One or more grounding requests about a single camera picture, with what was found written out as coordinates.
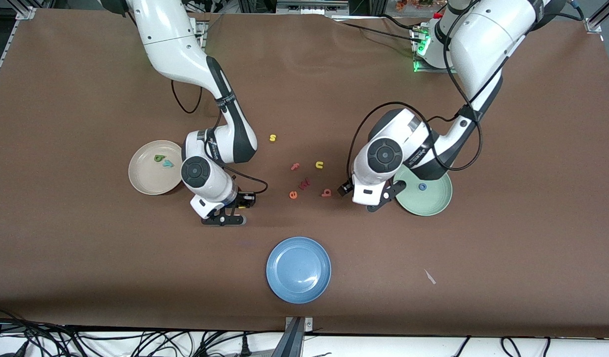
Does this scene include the green plate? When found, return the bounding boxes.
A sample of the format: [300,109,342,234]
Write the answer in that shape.
[393,166,453,217]

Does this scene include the beige brown plate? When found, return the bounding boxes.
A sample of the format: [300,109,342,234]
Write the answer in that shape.
[128,140,188,196]

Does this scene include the blue plate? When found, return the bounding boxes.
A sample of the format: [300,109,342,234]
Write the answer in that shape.
[266,237,332,304]

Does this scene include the brown paper table cover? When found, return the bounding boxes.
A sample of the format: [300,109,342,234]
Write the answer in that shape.
[0,9,609,339]

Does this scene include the silver table edge bracket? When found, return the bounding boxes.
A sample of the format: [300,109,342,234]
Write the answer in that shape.
[284,316,314,334]

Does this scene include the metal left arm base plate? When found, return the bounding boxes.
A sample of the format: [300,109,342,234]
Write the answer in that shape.
[412,27,466,74]

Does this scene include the dark grey camera post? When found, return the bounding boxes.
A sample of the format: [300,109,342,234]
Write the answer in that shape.
[271,317,305,357]

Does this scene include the black table cable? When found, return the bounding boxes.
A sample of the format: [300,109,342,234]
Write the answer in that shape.
[379,13,426,33]
[340,21,421,44]

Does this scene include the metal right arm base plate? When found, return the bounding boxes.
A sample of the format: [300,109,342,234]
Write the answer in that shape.
[188,19,208,50]

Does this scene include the black floor cable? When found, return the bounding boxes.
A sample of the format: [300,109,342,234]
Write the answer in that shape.
[0,307,87,357]
[501,336,551,357]
[450,336,472,357]

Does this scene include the silver metal frame piece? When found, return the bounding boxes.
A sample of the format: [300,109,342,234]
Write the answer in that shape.
[276,0,350,14]

